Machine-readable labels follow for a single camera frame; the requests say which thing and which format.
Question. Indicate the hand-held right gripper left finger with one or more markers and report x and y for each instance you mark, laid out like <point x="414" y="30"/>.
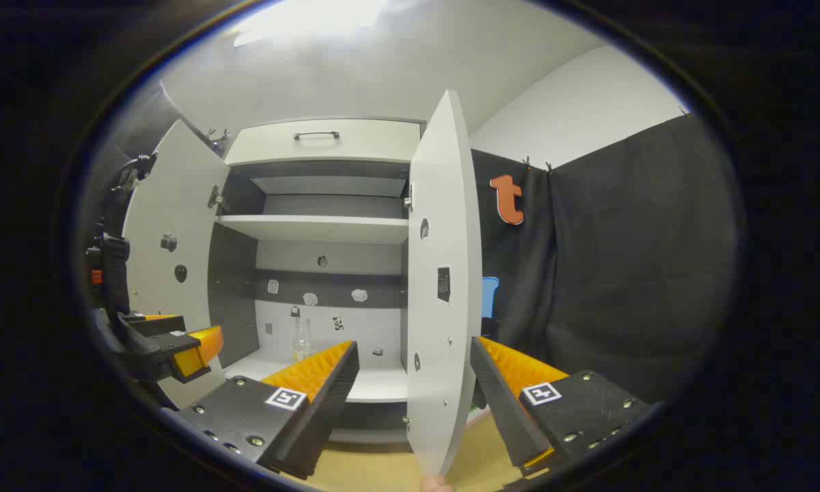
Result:
<point x="328" y="403"/>

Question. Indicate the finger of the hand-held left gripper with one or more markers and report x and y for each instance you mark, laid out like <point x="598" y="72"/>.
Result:
<point x="157" y="324"/>
<point x="178" y="348"/>

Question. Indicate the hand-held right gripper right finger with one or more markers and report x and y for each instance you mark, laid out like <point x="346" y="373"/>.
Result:
<point x="502" y="403"/>

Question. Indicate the clear glass bottle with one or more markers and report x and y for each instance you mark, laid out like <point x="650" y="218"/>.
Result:
<point x="303" y="342"/>

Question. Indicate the white cabinet door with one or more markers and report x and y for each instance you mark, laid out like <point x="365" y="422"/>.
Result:
<point x="178" y="178"/>
<point x="444" y="205"/>

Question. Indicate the white cabinet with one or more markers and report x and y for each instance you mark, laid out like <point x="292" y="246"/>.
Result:
<point x="376" y="321"/>

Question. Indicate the white cabinet shelf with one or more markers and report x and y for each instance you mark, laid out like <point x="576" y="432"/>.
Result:
<point x="314" y="229"/>

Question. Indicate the white cabinet drawer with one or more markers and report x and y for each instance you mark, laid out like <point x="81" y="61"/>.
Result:
<point x="383" y="143"/>

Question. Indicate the black backdrop cloth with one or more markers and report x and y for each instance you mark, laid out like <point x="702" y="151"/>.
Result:
<point x="622" y="260"/>

